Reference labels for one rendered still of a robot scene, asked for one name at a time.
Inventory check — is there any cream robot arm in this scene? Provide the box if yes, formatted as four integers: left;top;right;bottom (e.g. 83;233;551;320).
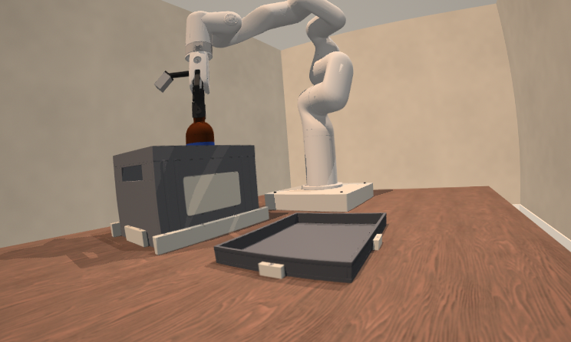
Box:
185;0;353;190

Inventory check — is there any brown glass bottle with blue label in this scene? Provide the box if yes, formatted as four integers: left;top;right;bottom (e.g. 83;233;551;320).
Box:
186;117;215;145

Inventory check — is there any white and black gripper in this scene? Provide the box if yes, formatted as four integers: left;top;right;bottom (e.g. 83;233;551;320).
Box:
185;51;213;119

